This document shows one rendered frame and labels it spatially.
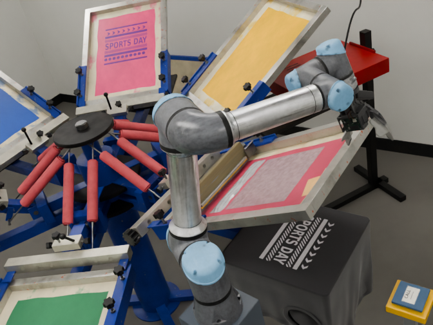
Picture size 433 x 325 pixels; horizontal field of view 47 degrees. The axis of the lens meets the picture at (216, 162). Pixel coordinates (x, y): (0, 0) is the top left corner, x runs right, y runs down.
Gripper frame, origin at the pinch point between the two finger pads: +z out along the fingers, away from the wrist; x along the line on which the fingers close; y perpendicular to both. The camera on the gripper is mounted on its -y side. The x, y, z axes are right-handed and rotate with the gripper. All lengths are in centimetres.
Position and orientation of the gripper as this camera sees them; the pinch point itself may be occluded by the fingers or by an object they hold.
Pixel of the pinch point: (370, 142)
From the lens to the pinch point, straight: 162.3
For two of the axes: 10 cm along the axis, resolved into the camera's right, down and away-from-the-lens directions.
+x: 7.1, -0.8, -7.0
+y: -5.4, 5.7, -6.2
